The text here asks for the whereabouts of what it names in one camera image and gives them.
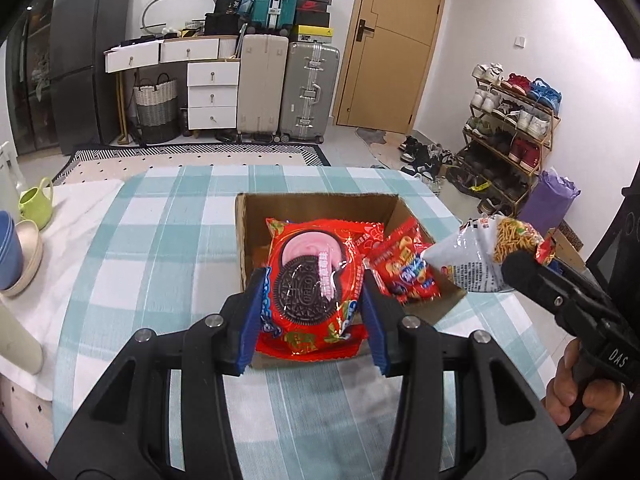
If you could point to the rows of shoes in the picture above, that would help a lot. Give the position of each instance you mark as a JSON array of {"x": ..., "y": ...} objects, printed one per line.
[{"x": 520, "y": 120}]

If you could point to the black fridge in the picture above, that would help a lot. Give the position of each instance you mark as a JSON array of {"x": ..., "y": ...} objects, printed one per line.
[{"x": 85, "y": 60}]

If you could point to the wooden door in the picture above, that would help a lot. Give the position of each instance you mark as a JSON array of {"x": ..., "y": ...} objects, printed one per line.
[{"x": 390, "y": 45}]

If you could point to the striped dotted rug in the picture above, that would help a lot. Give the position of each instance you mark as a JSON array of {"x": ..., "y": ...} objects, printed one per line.
[{"x": 200, "y": 160}]

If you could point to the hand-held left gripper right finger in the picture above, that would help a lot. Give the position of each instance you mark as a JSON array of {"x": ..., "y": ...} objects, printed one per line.
[{"x": 375, "y": 325}]

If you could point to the blue bowl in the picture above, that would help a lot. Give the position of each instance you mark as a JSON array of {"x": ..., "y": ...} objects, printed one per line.
[{"x": 9, "y": 250}]

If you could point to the curved metal tube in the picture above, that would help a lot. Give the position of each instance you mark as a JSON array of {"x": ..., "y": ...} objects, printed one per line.
[{"x": 150, "y": 7}]

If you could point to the stack of shoe boxes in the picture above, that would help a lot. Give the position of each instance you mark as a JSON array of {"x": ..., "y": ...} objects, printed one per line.
[{"x": 312, "y": 15}]

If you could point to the person's right hand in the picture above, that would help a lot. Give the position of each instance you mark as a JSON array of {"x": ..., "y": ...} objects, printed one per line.
[{"x": 560, "y": 385}]

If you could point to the crispy noodle snack packet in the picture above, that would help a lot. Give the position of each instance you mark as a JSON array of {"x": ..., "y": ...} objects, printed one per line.
[{"x": 470, "y": 265}]

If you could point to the brown cardboard box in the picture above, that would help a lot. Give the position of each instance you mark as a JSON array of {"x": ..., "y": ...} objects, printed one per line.
[{"x": 320, "y": 207}]

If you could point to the irregular door mat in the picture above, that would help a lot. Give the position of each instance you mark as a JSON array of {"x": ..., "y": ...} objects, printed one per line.
[{"x": 380, "y": 142}]

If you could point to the red snack packet blue print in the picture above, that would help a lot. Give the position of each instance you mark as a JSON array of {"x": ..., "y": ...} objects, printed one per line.
[{"x": 400, "y": 240}]

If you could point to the wooden shoe rack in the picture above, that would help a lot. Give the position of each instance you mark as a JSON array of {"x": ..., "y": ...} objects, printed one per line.
[{"x": 547, "y": 135}]

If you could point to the silver suitcase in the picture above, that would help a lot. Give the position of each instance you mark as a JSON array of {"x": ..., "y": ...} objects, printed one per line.
[{"x": 310, "y": 90}]

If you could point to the brown cardboard piece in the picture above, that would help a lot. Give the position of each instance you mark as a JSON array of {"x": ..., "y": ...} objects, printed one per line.
[{"x": 567, "y": 247}]

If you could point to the teal checked tablecloth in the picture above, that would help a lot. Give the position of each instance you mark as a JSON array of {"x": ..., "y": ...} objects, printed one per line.
[{"x": 150, "y": 240}]

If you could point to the small red snack packet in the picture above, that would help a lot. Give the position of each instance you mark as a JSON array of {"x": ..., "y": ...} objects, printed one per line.
[{"x": 415, "y": 280}]

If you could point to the beige suitcase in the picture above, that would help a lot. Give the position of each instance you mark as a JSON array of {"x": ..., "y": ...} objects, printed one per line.
[{"x": 262, "y": 85}]

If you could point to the red cookie packet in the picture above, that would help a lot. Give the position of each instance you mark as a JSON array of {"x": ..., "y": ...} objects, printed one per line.
[{"x": 310, "y": 290}]

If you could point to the black bag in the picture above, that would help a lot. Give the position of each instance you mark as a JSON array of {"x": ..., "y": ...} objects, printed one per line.
[{"x": 227, "y": 15}]

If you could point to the green mug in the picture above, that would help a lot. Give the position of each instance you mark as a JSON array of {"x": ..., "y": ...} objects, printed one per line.
[{"x": 35, "y": 205}]

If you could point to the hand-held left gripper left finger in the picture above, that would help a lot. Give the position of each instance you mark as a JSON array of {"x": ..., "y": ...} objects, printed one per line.
[{"x": 252, "y": 320}]

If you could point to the purple bag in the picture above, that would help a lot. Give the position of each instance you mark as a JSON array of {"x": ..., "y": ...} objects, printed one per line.
[{"x": 545, "y": 200}]

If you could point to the dark glass cabinet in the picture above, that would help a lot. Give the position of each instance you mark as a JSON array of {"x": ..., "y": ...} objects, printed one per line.
[{"x": 32, "y": 85}]

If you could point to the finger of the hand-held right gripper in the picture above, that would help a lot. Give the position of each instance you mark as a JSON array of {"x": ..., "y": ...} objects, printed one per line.
[
  {"x": 530, "y": 275},
  {"x": 570, "y": 271}
]

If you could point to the woven laundry basket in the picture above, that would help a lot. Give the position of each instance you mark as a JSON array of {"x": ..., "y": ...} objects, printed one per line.
[{"x": 156, "y": 110}]

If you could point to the white drawer cabinet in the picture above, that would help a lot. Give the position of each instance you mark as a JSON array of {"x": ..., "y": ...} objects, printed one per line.
[{"x": 210, "y": 90}]

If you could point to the beige bowl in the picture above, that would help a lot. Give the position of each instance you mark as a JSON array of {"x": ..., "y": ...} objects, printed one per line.
[{"x": 32, "y": 255}]

